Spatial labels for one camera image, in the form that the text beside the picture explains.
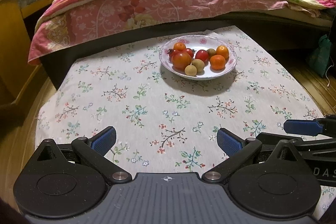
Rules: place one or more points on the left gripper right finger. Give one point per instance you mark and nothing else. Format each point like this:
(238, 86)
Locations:
(240, 152)

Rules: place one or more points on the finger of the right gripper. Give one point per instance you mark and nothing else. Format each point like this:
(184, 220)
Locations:
(303, 127)
(265, 137)

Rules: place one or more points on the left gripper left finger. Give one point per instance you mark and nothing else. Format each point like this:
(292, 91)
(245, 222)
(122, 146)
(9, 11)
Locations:
(91, 153)

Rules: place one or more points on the large orange mandarin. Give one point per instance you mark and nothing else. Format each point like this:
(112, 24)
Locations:
(217, 62)

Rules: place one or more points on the tan longan fruit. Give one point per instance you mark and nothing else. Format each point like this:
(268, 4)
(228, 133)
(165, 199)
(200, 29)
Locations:
(199, 64)
(191, 70)

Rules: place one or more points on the brown longan fruit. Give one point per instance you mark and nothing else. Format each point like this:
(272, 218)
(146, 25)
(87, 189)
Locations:
(211, 52)

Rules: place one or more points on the red cherry tomato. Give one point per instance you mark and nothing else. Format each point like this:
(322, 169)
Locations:
(190, 52)
(202, 55)
(171, 53)

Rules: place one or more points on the large red tomato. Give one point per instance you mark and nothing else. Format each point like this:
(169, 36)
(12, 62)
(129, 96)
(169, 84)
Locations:
(181, 60)

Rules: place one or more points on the small orange mandarin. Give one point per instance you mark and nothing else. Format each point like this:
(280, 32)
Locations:
(179, 46)

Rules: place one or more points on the green bag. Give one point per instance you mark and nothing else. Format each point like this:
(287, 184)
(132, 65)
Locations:
(320, 60)

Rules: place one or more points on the floral tablecloth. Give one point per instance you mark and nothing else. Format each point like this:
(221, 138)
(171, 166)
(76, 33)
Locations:
(165, 123)

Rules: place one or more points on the white floral plate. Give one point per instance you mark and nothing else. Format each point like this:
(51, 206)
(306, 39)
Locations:
(198, 42)

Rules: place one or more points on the pink floral bed sheet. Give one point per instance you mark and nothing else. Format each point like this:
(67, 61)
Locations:
(67, 23)

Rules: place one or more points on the wooden cabinet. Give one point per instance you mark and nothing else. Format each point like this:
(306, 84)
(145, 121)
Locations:
(18, 20)

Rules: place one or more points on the dark bed frame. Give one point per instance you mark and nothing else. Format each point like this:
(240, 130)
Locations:
(273, 33)

